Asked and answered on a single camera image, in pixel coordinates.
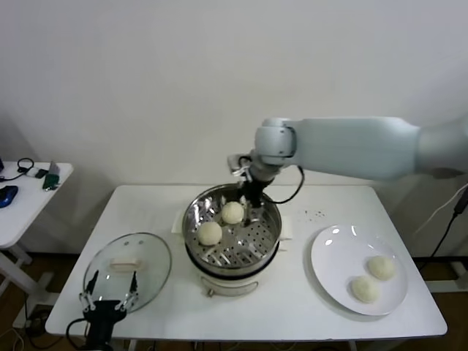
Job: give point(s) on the white round plate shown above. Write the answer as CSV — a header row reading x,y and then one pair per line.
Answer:
x,y
336,252

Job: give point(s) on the grey tilted card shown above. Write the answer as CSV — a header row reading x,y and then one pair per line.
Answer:
x,y
54,167

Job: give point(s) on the small white box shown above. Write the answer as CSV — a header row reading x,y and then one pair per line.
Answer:
x,y
31,172

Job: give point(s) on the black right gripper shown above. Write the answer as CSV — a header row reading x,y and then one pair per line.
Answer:
x,y
252,192

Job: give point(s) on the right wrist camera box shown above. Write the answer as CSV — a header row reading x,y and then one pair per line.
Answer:
x,y
237,164

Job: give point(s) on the black headphones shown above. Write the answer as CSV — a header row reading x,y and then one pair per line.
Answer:
x,y
25,164

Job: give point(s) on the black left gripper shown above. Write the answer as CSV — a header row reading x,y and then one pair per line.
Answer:
x,y
104,314

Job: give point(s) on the glass pot lid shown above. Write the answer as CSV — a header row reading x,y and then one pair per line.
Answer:
x,y
146,263

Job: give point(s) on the stainless steel steamer basket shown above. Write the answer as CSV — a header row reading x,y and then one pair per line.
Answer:
x,y
241,252

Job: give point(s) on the blue computer mouse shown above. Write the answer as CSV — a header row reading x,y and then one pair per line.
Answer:
x,y
8,195

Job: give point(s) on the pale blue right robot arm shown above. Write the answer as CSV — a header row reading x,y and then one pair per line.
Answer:
x,y
347,146

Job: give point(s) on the white steamed baozi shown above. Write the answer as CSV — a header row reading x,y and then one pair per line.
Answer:
x,y
363,289
231,213
210,234
382,268

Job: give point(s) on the black phone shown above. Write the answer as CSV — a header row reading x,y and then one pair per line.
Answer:
x,y
41,173

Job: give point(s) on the white side table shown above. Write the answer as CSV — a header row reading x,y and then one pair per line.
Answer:
x,y
22,223

